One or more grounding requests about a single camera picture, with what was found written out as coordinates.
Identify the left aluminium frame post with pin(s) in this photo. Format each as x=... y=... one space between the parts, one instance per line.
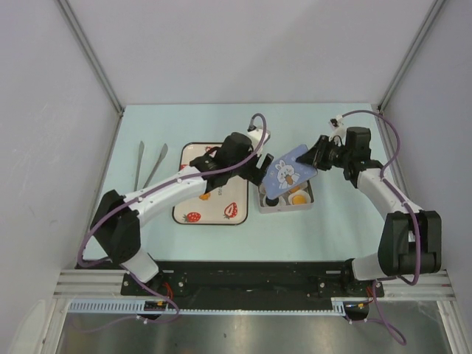
x=79 y=34

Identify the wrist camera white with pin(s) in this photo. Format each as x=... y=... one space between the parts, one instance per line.
x=338 y=129
x=257 y=135

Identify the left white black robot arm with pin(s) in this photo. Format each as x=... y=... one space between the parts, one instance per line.
x=119 y=218

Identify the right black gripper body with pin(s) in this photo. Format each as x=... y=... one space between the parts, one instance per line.
x=329 y=155

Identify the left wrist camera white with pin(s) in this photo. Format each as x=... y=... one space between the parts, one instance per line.
x=257 y=135

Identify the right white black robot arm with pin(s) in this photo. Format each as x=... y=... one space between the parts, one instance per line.
x=411 y=239

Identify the white paper cup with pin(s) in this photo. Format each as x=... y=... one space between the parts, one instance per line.
x=282 y=201
x=299 y=192

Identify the metal serving tongs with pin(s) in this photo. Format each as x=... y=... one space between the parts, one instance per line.
x=147 y=164

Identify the aluminium frame post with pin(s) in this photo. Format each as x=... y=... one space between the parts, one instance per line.
x=79 y=34
x=426 y=26

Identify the right aluminium frame post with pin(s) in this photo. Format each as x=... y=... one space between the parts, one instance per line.
x=426 y=26

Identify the strawberry pattern white tray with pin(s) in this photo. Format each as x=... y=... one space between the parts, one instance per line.
x=228 y=205

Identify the silver tin lid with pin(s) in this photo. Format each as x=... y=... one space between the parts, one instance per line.
x=285 y=173

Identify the silver tin box base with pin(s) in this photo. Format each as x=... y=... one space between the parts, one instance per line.
x=306 y=186

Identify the orange round cookie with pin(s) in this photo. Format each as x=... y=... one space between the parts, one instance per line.
x=299 y=199

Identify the black round cookie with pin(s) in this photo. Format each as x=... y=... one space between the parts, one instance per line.
x=271 y=202

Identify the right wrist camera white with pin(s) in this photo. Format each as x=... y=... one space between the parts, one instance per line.
x=338 y=129

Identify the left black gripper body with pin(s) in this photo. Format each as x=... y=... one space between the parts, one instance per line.
x=248 y=171

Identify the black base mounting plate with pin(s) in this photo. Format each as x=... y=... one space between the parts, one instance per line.
x=255 y=285

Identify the white slotted cable duct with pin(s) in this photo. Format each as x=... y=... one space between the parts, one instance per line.
x=150 y=307

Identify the white paper cup front right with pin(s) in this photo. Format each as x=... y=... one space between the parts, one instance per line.
x=299 y=192

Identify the white paper cup front left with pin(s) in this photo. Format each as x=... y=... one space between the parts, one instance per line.
x=282 y=201

